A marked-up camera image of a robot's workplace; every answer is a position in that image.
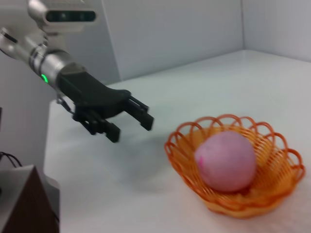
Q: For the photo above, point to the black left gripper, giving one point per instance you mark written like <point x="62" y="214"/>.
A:
<point x="92" y="97"/>

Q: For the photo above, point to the pink peach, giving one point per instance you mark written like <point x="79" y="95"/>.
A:
<point x="226" y="162"/>

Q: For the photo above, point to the orange woven plastic basket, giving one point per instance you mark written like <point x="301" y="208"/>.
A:
<point x="243" y="208"/>

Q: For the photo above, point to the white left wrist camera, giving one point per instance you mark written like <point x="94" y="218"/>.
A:
<point x="70" y="17"/>

